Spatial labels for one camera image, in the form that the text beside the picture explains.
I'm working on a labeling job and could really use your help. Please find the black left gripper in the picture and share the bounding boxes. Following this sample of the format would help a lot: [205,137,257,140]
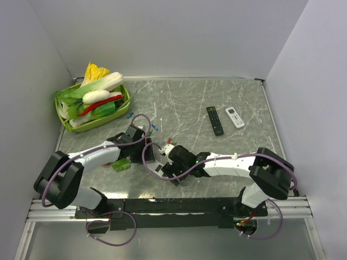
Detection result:
[130,138,155,163]

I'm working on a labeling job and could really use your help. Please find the red white remote control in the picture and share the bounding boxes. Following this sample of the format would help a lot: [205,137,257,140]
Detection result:
[144,160,166,180]

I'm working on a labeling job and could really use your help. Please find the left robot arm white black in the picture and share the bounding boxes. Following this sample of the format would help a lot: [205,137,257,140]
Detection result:
[34,125,146,218]

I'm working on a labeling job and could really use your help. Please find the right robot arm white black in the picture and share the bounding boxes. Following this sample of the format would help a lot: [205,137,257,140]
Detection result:
[159,144,294,216]

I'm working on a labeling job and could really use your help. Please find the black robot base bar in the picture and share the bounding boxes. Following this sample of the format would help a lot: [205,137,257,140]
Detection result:
[75,197,268,231]

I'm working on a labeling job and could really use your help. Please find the black TV remote control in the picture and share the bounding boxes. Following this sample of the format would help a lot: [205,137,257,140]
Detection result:
[206,106,224,136]

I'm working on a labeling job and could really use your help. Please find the white air conditioner remote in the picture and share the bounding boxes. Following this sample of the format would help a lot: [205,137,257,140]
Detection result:
[225,107,245,129]

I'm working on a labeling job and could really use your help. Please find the orange carrot toy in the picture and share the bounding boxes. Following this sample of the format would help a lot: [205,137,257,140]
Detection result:
[103,158,131,172]

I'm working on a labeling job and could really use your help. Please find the green plastic basket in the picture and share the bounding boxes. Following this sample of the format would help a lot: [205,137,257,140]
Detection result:
[54,84,132,133]

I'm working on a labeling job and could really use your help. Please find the red chili pepper toy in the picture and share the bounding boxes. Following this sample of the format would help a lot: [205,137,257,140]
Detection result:
[78,95,122,116]

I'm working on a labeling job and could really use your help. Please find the white radish toy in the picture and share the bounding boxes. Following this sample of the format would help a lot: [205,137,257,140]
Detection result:
[82,90,110,105]

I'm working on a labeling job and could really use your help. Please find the napa cabbage toy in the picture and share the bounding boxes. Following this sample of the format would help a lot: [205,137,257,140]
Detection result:
[80,62,124,92]

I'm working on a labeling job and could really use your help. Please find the green leafy vegetable toy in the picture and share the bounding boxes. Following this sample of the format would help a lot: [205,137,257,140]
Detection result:
[55,88,123,124]

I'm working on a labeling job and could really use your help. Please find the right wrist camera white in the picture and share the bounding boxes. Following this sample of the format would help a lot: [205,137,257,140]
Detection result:
[159,144,175,156]

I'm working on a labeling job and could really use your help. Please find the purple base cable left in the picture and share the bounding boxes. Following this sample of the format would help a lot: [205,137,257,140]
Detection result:
[86,211,138,247]

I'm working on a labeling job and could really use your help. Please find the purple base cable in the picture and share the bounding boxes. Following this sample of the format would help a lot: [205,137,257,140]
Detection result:
[86,211,138,247]
[234,199,284,241]

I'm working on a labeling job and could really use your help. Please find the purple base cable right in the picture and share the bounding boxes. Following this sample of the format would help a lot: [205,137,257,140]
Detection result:
[234,199,284,241]

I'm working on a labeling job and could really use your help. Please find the aluminium frame rail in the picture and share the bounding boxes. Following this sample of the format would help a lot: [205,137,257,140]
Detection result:
[13,127,314,260]

